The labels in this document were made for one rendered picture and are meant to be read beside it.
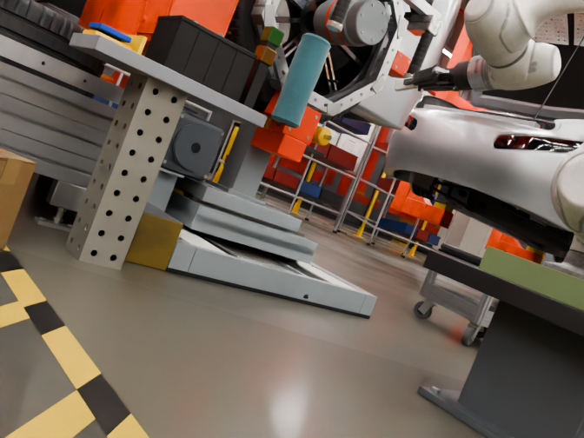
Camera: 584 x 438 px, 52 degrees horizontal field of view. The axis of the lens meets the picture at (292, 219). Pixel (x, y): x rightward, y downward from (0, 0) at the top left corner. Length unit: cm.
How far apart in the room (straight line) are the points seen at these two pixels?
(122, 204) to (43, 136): 30
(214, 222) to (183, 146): 25
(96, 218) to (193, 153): 52
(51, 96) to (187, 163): 44
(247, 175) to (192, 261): 52
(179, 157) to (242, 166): 29
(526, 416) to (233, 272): 81
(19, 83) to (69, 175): 24
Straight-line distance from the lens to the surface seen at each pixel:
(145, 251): 151
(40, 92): 155
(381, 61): 211
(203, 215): 180
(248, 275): 169
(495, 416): 136
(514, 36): 144
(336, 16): 167
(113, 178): 134
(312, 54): 175
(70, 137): 158
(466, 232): 993
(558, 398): 130
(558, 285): 128
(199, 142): 179
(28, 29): 165
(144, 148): 135
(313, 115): 191
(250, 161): 200
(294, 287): 180
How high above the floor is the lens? 31
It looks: 3 degrees down
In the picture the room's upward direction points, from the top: 22 degrees clockwise
